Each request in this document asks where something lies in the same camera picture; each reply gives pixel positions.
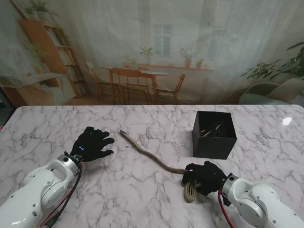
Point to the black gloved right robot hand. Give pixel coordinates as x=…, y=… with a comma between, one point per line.
x=206, y=178

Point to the beige woven belt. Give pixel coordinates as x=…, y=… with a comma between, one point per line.
x=154, y=158

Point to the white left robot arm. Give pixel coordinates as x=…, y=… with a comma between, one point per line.
x=40, y=192

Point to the black belt storage box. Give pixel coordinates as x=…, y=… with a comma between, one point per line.
x=213, y=147

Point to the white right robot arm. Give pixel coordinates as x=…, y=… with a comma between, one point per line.
x=259, y=204

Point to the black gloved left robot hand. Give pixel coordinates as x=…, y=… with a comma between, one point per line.
x=92, y=146

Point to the dark brown woven belt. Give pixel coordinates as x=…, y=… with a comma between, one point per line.
x=218, y=129

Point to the printed room backdrop cloth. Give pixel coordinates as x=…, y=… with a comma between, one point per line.
x=152, y=47

